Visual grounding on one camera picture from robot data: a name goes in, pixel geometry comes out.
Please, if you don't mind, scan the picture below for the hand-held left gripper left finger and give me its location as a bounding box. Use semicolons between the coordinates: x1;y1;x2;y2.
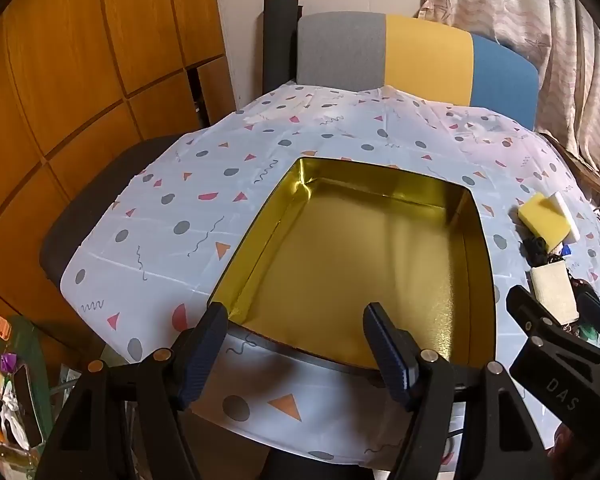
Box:
34;301;230;480

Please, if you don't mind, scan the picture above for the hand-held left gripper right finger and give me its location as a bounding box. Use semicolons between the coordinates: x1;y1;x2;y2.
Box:
362;301;563;480

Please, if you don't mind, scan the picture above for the beige sponge block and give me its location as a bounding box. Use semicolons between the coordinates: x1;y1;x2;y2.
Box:
530;263;579;326

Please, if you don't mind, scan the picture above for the gold tin box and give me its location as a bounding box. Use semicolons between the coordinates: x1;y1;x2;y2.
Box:
207;156;498;373

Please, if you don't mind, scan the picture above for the yellow green sponge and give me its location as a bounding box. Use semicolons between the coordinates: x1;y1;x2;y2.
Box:
517;194;572;253

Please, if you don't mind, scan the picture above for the white foam sponge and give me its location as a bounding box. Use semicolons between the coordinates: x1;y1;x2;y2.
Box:
550;191;581;246

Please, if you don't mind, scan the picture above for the wooden side table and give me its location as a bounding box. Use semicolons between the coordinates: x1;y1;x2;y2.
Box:
540;132;600;206

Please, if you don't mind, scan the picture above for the patterned plastic tablecloth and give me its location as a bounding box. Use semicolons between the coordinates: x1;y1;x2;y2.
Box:
60;84;600;466

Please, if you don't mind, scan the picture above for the dark grey seat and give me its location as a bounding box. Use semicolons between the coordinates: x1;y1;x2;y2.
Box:
39;135;186;331

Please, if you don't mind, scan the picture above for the grey yellow blue chair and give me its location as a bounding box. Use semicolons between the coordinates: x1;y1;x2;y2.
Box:
295;11;538;133

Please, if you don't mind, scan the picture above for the beige patterned curtain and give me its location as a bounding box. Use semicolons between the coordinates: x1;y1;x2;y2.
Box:
415;0;600;201

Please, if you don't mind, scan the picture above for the wooden cabinet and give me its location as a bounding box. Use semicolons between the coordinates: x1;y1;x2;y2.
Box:
0;0;241;321

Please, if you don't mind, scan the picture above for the black rolled mat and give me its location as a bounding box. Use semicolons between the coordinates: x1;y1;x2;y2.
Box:
262;0;301;111

